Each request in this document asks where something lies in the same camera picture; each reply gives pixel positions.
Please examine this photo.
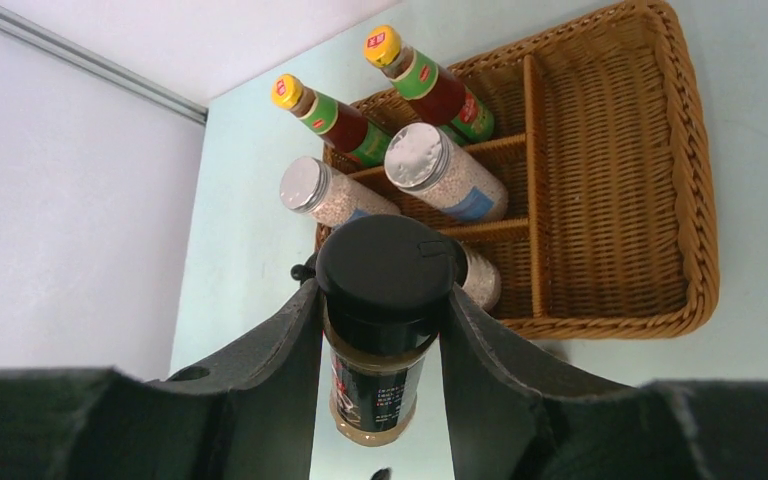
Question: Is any black-top clear shaker bottle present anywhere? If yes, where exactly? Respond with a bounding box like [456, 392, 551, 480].
[290, 252, 318, 285]

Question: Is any yellow-cap sauce bottle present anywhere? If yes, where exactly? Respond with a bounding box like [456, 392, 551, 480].
[363, 25, 495, 145]
[270, 74, 392, 168]

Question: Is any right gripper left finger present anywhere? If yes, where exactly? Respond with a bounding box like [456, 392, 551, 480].
[0, 280, 322, 479]

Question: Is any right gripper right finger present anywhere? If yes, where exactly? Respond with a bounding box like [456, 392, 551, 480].
[440, 290, 768, 479]

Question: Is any silver-lid salt jar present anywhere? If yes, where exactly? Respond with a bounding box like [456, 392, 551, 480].
[279, 156, 401, 228]
[384, 122, 509, 223]

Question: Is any brown wicker divided basket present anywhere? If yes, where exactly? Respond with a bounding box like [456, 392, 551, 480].
[314, 0, 721, 342]

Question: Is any small black pepper jar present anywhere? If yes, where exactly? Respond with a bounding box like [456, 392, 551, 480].
[315, 215, 460, 447]

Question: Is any black-lid white spice jar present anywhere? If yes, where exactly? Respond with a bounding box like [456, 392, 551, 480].
[447, 238, 502, 311]

